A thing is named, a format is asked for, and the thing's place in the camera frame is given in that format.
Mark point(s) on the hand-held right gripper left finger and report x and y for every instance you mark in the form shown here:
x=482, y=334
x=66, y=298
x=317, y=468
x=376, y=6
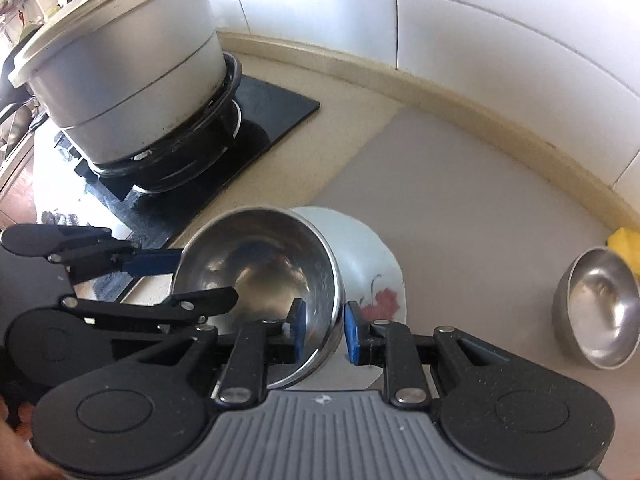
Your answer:
x=297, y=330

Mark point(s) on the medium steel bowl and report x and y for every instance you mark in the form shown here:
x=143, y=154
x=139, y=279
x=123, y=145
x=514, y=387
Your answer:
x=250, y=260

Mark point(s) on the person's left forearm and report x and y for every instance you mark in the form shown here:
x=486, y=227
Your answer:
x=12, y=450

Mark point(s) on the yellow sponge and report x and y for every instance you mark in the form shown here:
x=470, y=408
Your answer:
x=625, y=250

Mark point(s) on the dark cookware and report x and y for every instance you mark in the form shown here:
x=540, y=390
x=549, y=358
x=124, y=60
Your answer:
x=15, y=120

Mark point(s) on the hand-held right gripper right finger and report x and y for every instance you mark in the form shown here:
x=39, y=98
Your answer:
x=352, y=332

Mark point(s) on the large steel bowl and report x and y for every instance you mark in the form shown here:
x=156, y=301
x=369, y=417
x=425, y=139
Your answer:
x=600, y=305

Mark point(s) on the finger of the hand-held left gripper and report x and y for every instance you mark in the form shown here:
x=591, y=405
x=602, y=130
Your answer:
x=200, y=305
x=155, y=262

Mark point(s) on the black glass gas stove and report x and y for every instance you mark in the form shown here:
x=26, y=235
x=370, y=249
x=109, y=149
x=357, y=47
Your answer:
x=280, y=105

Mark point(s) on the grey counter mat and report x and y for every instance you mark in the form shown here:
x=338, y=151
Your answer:
x=475, y=210

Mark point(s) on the white plate with red flowers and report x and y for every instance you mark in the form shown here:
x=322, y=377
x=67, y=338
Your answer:
x=365, y=260

